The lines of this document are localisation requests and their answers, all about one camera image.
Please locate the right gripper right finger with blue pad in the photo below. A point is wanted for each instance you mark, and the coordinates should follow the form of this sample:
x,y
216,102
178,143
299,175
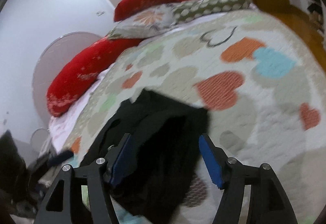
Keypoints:
x,y
268,203

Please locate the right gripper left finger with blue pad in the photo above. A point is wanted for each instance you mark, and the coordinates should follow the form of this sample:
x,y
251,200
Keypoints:
x,y
82,195

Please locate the black pants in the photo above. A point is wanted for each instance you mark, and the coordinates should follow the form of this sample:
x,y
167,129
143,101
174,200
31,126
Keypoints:
x,y
157,167

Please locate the long red pillow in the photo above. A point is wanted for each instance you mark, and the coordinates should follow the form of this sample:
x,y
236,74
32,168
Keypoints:
x,y
81,72

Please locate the heart pattern quilt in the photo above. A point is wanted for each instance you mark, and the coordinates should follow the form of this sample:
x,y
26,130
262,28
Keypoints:
x,y
264,92

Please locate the round white headboard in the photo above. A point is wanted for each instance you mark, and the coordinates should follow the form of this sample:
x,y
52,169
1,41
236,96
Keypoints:
x,y
50,63

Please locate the floral grey pillow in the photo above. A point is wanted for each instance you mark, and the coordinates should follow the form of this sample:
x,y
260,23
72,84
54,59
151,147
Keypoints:
x,y
151,22

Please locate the red pillow at back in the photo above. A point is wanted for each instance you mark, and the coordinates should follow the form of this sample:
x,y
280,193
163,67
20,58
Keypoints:
x,y
127,8

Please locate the green white patterned bolster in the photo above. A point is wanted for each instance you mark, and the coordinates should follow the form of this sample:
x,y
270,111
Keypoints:
x,y
188,11

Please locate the wall socket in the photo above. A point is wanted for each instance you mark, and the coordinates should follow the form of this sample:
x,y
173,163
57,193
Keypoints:
x,y
99,13

